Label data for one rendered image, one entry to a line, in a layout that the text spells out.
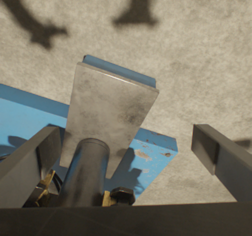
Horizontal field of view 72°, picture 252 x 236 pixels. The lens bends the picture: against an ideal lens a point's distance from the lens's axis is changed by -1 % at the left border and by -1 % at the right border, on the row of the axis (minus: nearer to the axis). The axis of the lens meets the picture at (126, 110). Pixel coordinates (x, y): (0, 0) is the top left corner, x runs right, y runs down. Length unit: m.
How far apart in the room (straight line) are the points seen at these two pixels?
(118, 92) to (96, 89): 0.11
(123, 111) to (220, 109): 0.59
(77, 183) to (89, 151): 0.19
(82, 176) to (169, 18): 0.84
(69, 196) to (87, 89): 0.50
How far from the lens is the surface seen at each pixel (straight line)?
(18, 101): 1.17
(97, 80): 0.83
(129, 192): 0.91
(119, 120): 0.96
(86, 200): 0.91
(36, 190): 0.89
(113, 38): 0.90
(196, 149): 0.17
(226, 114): 1.22
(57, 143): 0.16
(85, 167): 0.98
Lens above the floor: 0.85
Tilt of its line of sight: 51 degrees down
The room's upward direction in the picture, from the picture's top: 172 degrees counter-clockwise
